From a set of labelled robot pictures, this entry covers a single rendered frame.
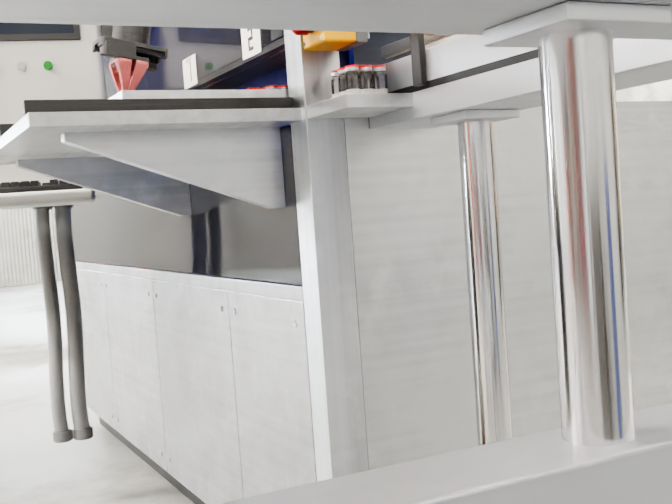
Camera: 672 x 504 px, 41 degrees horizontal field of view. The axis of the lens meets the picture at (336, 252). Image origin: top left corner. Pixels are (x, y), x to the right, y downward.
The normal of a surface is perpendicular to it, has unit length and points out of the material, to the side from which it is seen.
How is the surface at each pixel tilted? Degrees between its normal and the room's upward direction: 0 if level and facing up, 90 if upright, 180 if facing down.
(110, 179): 90
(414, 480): 0
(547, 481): 90
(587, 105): 90
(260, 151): 90
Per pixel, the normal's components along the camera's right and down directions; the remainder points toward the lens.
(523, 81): -0.89, 0.08
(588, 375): -0.40, 0.07
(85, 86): 0.27, 0.03
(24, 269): 0.69, -0.01
